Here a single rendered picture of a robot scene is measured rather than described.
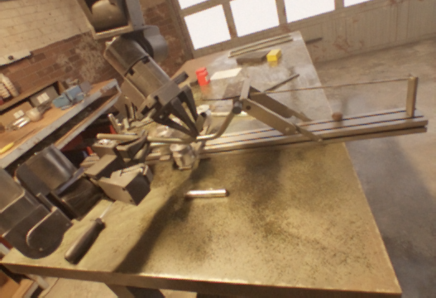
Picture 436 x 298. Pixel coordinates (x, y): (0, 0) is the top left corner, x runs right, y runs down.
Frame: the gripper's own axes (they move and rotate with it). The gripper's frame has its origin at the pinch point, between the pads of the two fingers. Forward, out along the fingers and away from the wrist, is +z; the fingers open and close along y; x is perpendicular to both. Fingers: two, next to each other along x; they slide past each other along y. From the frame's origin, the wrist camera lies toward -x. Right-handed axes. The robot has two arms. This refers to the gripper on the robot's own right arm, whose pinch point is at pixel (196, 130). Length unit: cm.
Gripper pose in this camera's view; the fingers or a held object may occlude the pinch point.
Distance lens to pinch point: 43.3
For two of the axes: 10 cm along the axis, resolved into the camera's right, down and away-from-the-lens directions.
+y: -4.9, 5.6, -6.7
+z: 6.7, 7.3, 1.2
